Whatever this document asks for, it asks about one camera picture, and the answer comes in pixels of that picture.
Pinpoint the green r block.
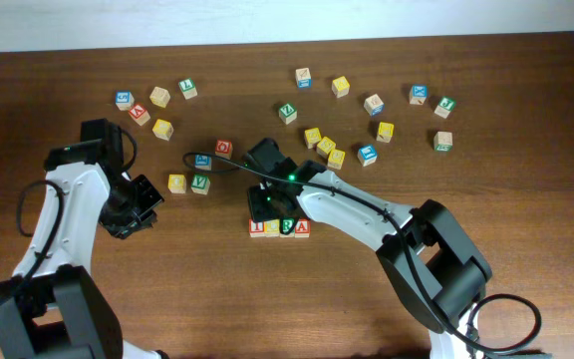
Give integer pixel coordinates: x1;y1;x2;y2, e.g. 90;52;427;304
433;132;453;152
279;218;297;237

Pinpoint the yellow C wooden block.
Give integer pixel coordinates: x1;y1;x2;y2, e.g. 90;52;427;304
263;219;280;237

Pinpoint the red I wooden block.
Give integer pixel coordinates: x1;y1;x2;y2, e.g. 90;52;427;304
248;219;265;237

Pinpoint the red A wooden block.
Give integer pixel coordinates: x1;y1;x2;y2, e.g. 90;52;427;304
294;218;311;237

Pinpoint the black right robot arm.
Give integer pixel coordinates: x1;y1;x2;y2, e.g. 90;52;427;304
243;138;492;358

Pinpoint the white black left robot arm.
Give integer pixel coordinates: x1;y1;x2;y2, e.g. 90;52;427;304
0;119;165;358

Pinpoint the yellow block beside V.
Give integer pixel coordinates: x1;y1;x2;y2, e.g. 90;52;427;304
167;175;187;194

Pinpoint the green V wooden block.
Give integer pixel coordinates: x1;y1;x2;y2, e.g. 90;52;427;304
190;174;210;195

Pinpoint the red O wooden block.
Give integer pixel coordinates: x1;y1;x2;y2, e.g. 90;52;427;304
214;140;233;160

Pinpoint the yellow block cluster middle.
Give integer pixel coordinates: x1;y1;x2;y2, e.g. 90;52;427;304
316;137;336;159

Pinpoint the yellow block cluster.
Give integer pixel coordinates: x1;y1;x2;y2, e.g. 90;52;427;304
327;149;346;170
304;128;322;149
316;137;336;159

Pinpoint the yellow block cluster front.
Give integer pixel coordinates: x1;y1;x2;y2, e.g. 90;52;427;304
327;149;346;170

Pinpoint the yellow block cluster back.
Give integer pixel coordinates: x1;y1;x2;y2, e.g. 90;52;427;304
304;128;322;149

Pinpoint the blue P wooden block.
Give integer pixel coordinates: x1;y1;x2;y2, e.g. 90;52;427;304
194;155;213;172

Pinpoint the yellow block left group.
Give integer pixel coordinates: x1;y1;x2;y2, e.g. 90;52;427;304
152;119;173;141

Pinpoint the green Z wooden block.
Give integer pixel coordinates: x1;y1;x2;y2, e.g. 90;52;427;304
278;103;297;125

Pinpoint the red A block left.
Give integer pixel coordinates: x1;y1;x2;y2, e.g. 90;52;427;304
129;104;150;126

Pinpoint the blue I leaf block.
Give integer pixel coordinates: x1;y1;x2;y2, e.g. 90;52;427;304
357;145;378;167

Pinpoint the blue S wooden block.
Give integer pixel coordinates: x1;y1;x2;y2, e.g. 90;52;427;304
115;91;135;111

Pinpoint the plain yellow-sided block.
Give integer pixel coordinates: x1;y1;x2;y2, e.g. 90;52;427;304
149;87;170;108

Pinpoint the blue-sided wooden block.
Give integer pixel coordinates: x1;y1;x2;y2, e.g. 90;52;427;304
295;68;312;89

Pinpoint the yellow block with pencil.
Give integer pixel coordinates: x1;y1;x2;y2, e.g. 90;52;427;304
376;122;395;143

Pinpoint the yellow top block far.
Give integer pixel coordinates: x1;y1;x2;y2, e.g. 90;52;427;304
331;76;351;98

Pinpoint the green L wooden block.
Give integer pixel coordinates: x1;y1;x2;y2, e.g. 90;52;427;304
178;78;198;100

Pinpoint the blue D wooden block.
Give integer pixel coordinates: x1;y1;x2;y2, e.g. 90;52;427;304
364;94;385;117

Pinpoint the blue X wooden block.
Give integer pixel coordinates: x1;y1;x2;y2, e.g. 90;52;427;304
409;84;428;105

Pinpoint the green J wooden block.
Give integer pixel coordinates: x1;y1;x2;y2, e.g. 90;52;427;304
434;97;456;119

